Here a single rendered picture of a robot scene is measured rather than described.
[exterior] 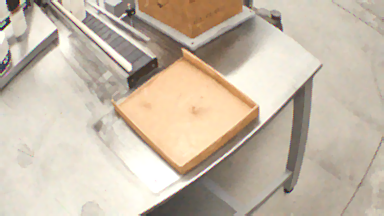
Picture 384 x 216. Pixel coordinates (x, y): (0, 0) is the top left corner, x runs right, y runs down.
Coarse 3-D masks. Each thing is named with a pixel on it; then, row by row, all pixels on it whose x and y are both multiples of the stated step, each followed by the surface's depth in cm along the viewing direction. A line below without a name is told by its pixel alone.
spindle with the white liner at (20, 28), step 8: (8, 0) 148; (16, 0) 152; (8, 8) 152; (16, 8) 155; (16, 16) 157; (16, 24) 160; (24, 24) 165; (16, 32) 164; (24, 32) 167; (16, 40) 169
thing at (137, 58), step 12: (48, 0) 190; (60, 0) 185; (84, 24) 163; (96, 24) 161; (108, 36) 154; (120, 36) 152; (120, 48) 148; (132, 48) 146; (132, 60) 143; (144, 60) 142; (132, 72) 139
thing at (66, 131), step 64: (0, 0) 226; (64, 64) 156; (256, 64) 143; (320, 64) 141; (0, 128) 140; (64, 128) 136; (128, 128) 133; (256, 128) 128; (0, 192) 119; (64, 192) 119; (128, 192) 119
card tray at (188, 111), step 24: (168, 72) 144; (192, 72) 143; (216, 72) 137; (144, 96) 139; (168, 96) 138; (192, 96) 137; (216, 96) 136; (240, 96) 134; (144, 120) 134; (168, 120) 133; (192, 120) 132; (216, 120) 131; (240, 120) 126; (168, 144) 128; (192, 144) 127; (216, 144) 124
